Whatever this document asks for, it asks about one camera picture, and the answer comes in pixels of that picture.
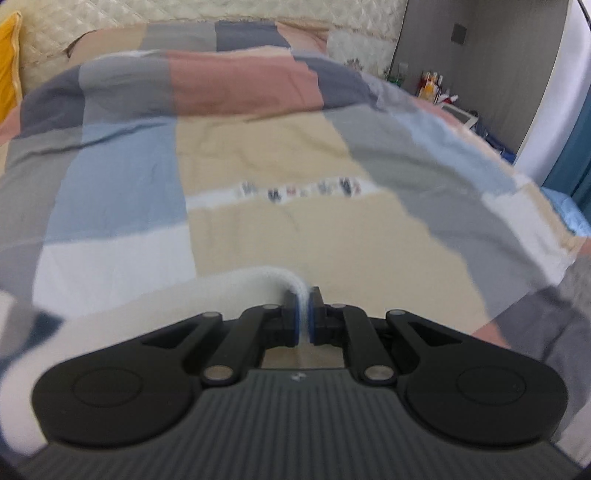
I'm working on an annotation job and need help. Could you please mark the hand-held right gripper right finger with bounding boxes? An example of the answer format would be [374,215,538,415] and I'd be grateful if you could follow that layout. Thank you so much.
[308,286,462,387]

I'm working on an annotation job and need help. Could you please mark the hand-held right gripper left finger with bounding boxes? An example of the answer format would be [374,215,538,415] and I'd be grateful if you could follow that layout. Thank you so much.
[141,289,301,387]

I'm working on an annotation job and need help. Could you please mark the white and blue sweater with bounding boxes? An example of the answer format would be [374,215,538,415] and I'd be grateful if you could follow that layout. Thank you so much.
[0,267,308,462]

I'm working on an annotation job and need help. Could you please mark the patchwork quilt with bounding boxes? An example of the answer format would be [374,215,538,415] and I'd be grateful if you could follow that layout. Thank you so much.
[0,21,591,462]

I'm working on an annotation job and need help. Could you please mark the white tablet device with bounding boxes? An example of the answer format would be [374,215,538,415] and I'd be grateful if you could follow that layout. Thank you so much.
[441,104,479,130]

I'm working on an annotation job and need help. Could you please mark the blue tray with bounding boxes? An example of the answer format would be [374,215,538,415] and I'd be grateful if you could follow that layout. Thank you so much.
[478,117,516,163]

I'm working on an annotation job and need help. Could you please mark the row of cosmetic bottles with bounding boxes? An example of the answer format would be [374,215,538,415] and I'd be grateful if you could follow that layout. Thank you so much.
[418,69,452,103]

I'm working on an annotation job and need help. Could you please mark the cream floral cloth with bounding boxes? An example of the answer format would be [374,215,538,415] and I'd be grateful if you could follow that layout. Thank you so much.
[328,30,398,77]

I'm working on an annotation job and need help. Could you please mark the blue covered chair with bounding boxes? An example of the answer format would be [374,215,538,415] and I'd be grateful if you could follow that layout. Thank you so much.
[542,187,591,237]

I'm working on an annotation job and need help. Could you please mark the patchwork pillow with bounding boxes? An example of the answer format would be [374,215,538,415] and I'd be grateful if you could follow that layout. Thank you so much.
[65,21,331,62]

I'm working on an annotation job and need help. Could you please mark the blue curtain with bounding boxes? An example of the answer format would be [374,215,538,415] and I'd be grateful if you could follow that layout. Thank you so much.
[547,92,591,208]

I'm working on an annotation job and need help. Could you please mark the cream quilted headboard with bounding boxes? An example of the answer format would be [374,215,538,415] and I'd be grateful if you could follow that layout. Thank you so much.
[16,0,410,93]

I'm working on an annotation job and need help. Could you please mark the yellow crown pillow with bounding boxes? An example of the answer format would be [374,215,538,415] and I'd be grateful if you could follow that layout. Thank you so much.
[0,11,23,126]

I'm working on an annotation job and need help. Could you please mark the grey wall cabinet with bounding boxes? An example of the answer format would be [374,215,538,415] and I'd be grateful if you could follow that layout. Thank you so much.
[390,0,574,163]

